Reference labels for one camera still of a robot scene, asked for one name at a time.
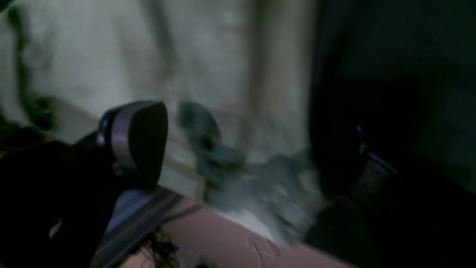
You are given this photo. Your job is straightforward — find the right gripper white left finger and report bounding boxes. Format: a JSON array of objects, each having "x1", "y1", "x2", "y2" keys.
[{"x1": 0, "y1": 101, "x2": 168, "y2": 268}]

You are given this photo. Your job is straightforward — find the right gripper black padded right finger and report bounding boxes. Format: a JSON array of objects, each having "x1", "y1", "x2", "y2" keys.
[{"x1": 305, "y1": 124, "x2": 475, "y2": 268}]

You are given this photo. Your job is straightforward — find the light green T-shirt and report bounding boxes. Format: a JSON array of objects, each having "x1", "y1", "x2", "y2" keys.
[{"x1": 1, "y1": 0, "x2": 328, "y2": 247}]

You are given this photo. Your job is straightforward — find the black table cloth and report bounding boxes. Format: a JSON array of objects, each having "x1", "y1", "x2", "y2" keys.
[{"x1": 308, "y1": 0, "x2": 475, "y2": 194}]

